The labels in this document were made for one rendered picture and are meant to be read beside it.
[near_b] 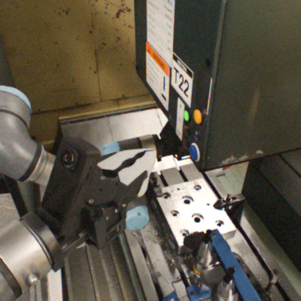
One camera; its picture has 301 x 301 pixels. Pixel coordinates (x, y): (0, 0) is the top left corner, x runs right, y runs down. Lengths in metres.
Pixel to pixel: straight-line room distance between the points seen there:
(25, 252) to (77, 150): 0.12
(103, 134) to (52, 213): 1.62
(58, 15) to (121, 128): 0.73
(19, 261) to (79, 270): 1.12
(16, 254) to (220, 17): 0.39
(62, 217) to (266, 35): 0.38
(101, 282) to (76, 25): 1.24
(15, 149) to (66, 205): 0.36
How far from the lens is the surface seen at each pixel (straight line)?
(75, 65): 1.88
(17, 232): 0.39
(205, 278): 0.87
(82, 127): 2.03
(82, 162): 0.36
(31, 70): 1.88
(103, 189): 0.42
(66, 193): 0.38
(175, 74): 0.65
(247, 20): 0.50
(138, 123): 2.05
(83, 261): 1.52
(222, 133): 0.58
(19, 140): 0.74
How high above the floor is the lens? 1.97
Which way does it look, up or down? 39 degrees down
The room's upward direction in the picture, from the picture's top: straight up
